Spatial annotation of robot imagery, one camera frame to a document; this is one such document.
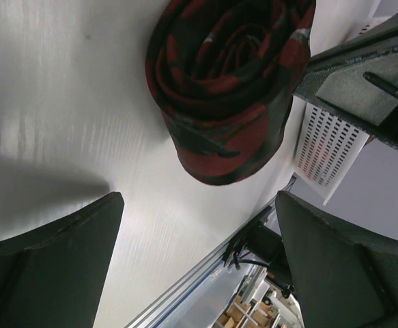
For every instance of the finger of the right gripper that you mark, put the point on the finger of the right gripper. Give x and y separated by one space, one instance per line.
380 41
363 93

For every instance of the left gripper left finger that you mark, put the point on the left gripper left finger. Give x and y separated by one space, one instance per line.
53 276

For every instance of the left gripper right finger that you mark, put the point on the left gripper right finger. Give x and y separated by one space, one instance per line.
344 275

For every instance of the dark red patterned tie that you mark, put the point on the dark red patterned tie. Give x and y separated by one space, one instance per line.
223 74

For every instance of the white plastic basket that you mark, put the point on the white plastic basket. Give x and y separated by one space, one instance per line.
328 145

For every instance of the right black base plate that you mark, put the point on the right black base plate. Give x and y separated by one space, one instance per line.
266 244

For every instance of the aluminium front rail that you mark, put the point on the aluminium front rail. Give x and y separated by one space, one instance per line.
199 297

